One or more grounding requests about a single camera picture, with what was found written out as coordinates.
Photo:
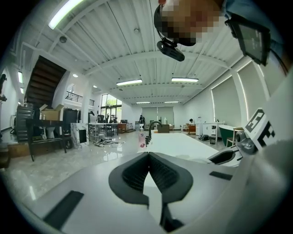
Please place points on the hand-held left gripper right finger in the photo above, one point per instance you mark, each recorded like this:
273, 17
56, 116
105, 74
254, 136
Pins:
174, 182

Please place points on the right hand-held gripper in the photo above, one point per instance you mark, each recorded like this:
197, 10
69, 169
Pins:
256, 128

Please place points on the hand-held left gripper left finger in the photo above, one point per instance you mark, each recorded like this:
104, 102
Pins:
135, 182

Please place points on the green bathtub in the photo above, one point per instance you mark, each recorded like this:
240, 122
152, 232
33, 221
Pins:
225, 134

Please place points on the black bathtub faucet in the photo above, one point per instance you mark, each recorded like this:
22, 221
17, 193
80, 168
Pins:
151, 132

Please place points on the black waste bin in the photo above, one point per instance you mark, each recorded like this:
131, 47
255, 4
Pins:
212, 140

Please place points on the light wooden stool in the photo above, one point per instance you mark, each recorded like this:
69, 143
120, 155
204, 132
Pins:
234, 137

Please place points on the white cabinet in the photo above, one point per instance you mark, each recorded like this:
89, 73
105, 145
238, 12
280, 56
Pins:
209, 129

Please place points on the pink label bottle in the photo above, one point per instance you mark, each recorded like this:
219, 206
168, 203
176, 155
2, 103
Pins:
142, 140

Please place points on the white roller blind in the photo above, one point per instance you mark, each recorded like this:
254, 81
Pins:
250, 91
225, 104

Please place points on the white work desk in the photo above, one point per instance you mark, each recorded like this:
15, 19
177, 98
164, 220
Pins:
105, 124

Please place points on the white marble block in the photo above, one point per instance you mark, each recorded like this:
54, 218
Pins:
79, 134

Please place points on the long ceiling light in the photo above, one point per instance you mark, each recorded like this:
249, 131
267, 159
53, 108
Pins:
185, 79
171, 102
65, 14
143, 102
128, 82

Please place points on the white toilet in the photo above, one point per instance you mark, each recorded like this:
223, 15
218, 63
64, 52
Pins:
50, 132

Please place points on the black balcony railing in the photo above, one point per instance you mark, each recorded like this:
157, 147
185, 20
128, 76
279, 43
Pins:
74, 97

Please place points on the dark wooden table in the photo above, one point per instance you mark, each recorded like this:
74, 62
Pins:
45, 123

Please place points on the open cardboard box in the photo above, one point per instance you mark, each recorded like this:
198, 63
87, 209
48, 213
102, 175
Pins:
51, 113

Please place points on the black chest-mounted device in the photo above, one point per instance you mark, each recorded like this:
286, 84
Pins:
251, 37

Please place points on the dark metal cabinet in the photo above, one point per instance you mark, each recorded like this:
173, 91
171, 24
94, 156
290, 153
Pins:
24, 121

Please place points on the dark wooden staircase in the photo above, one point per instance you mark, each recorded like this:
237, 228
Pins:
44, 82

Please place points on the person's head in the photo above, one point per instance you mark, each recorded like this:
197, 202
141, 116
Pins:
187, 20

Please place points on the round smoke detector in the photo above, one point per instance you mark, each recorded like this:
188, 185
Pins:
136, 30

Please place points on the black head camera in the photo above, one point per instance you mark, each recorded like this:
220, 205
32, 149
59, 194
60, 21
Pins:
170, 51

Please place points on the wall light strip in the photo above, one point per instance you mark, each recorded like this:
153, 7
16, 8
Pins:
20, 77
22, 90

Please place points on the ceiling dome camera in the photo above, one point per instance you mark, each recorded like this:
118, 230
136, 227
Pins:
63, 39

